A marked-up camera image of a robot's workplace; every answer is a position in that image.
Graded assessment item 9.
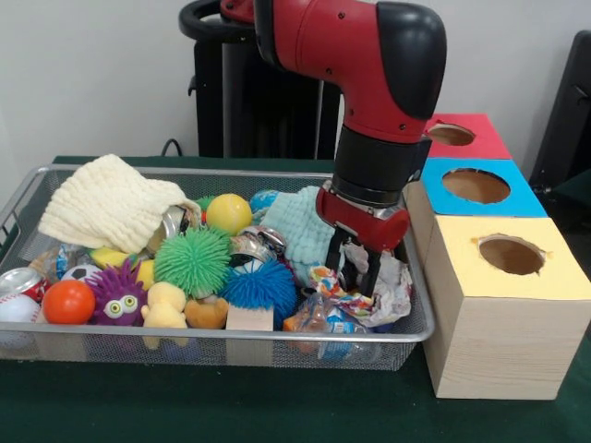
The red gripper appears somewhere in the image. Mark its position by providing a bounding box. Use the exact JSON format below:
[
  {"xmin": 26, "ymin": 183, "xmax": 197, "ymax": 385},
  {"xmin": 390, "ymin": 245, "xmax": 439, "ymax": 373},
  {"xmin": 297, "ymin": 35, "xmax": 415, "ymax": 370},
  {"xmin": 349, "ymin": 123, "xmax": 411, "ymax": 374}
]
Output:
[{"xmin": 316, "ymin": 186, "xmax": 411, "ymax": 297}]

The cream muslin cloth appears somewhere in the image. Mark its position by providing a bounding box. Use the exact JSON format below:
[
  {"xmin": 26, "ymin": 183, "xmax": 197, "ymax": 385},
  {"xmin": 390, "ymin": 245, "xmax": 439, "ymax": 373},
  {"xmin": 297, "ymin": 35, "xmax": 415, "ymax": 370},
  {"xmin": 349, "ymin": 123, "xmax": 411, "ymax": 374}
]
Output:
[{"xmin": 38, "ymin": 153, "xmax": 203, "ymax": 255}]

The wooden three-hole box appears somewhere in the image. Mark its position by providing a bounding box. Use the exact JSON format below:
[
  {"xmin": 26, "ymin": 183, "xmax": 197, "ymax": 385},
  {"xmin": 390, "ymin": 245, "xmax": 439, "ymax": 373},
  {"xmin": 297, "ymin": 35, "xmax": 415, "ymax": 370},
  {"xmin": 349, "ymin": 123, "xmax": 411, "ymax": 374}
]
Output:
[{"xmin": 402, "ymin": 113, "xmax": 591, "ymax": 401}]

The silver mesh bin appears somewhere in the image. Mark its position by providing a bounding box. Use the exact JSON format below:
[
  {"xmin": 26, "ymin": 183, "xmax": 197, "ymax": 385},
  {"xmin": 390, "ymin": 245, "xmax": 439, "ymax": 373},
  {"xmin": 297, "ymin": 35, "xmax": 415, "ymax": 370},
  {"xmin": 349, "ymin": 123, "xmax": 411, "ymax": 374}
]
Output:
[{"xmin": 0, "ymin": 164, "xmax": 436, "ymax": 373}]

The crumpled white printed cloth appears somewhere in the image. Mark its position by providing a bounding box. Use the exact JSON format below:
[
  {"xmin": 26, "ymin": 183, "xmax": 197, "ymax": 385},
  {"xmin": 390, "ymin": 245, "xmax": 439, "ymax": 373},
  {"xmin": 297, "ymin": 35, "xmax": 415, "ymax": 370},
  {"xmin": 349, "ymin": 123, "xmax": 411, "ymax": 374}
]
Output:
[{"xmin": 344, "ymin": 242, "xmax": 413, "ymax": 328}]

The light blue fluffy cloth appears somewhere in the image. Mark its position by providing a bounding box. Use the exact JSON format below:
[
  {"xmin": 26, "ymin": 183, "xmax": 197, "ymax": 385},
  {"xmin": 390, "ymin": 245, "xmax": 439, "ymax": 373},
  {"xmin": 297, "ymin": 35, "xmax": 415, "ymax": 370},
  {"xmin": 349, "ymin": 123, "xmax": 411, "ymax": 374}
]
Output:
[{"xmin": 260, "ymin": 186, "xmax": 336, "ymax": 273}]

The blue spiky rubber ball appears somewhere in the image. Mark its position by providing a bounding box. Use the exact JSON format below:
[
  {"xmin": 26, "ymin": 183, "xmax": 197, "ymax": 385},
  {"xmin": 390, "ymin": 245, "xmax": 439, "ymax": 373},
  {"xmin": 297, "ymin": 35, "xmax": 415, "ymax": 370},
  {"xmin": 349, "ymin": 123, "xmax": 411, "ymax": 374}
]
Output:
[{"xmin": 219, "ymin": 257, "xmax": 298, "ymax": 331}]

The yellow smooth ball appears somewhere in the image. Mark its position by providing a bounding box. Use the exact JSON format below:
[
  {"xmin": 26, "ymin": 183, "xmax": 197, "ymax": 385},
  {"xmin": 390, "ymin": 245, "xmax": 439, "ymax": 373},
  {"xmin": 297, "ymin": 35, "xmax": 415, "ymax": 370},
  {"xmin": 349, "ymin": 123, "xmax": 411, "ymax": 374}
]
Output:
[{"xmin": 205, "ymin": 193, "xmax": 253, "ymax": 232}]

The green spiky rubber ball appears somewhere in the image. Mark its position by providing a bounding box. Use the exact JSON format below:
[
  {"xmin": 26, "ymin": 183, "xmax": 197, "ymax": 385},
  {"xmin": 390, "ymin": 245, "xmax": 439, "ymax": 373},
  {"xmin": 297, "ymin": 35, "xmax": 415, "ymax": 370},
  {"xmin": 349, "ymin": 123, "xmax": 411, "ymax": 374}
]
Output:
[{"xmin": 153, "ymin": 225, "xmax": 232, "ymax": 299}]

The dark green table cloth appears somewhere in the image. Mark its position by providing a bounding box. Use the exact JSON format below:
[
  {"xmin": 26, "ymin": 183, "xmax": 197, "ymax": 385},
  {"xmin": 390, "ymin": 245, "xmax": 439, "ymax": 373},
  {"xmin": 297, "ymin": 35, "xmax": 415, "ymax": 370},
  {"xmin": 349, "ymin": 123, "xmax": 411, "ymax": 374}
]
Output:
[
  {"xmin": 0, "ymin": 155, "xmax": 591, "ymax": 443},
  {"xmin": 549, "ymin": 169, "xmax": 591, "ymax": 222}
]

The yellow plush duck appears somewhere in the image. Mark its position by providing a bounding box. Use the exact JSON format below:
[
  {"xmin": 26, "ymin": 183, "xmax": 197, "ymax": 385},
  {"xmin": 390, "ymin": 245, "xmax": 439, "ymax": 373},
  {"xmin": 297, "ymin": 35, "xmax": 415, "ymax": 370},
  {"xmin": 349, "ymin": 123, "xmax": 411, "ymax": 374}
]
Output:
[{"xmin": 140, "ymin": 281, "xmax": 189, "ymax": 329}]

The purple spiky monster toy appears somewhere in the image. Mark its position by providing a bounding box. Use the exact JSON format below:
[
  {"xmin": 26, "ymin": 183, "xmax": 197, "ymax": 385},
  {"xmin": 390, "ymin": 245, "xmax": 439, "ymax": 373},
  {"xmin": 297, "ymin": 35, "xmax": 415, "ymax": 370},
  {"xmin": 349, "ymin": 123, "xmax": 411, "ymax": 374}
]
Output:
[{"xmin": 85, "ymin": 263, "xmax": 150, "ymax": 328}]

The orange smooth ball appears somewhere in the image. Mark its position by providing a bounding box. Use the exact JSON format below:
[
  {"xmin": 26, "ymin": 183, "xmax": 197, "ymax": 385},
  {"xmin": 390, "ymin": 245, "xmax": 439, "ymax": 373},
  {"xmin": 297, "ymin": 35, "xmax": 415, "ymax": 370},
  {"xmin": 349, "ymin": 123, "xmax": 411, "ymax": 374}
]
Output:
[{"xmin": 42, "ymin": 279, "xmax": 97, "ymax": 325}]

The white baseball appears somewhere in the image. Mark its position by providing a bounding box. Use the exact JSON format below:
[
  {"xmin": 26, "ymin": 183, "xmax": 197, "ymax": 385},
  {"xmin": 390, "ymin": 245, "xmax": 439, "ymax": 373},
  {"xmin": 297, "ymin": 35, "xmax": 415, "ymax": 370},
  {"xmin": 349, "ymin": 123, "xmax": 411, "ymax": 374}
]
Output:
[{"xmin": 0, "ymin": 293, "xmax": 42, "ymax": 324}]

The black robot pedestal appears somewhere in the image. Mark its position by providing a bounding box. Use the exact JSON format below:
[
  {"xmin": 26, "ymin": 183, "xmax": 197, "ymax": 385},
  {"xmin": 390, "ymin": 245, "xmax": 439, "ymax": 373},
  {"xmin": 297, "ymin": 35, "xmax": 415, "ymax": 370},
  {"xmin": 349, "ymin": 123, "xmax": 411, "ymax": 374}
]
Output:
[{"xmin": 178, "ymin": 0, "xmax": 345, "ymax": 161}]

